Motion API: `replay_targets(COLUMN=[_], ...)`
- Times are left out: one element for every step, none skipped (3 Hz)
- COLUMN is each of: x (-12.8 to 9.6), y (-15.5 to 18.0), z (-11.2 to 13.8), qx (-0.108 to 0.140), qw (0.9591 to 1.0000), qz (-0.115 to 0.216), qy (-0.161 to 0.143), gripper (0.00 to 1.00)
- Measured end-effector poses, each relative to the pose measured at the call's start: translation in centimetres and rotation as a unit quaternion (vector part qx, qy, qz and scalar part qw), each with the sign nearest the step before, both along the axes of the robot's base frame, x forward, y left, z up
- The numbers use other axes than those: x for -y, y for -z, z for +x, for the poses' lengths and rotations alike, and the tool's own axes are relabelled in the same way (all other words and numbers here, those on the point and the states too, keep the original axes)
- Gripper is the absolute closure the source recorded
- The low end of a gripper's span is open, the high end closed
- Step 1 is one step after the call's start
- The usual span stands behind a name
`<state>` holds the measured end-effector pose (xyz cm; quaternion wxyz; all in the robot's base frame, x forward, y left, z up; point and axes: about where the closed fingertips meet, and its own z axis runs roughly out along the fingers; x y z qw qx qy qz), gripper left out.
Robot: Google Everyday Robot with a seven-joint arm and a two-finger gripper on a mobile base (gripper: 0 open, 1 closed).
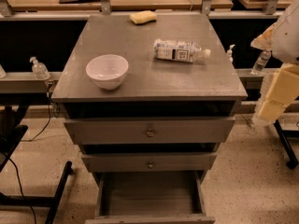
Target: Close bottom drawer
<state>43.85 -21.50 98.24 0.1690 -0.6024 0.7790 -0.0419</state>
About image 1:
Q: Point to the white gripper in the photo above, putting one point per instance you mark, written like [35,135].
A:
[288,37]

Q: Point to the grey bottom drawer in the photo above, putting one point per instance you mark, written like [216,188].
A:
[171,197]

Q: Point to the grey drawer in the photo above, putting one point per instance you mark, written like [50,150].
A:
[171,197]
[148,162]
[149,131]

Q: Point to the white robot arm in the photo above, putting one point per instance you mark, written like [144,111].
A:
[282,38]

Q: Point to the grey top drawer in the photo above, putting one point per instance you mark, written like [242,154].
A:
[149,131]

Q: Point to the grey wooden drawer cabinet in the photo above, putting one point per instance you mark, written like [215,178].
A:
[153,89]

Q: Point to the grey middle drawer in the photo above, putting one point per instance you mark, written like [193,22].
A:
[148,162]

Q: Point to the standing clear water bottle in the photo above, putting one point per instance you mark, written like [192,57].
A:
[261,62]

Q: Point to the black table leg right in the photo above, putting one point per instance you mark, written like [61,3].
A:
[284,136]

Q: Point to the black table leg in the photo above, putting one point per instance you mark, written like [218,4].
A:
[50,202]
[284,136]

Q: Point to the small white pump bottle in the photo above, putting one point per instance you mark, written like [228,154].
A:
[229,53]

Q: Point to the lying plastic bottle with label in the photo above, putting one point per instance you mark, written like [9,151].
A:
[179,51]

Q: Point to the yellow sponge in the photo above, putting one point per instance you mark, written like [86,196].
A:
[143,17]

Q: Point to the white bowl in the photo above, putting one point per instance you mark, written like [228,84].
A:
[107,71]

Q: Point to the clear pump dispenser bottle left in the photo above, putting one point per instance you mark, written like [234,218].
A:
[39,69]

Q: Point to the black table leg left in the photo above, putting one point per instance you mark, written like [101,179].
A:
[50,202]

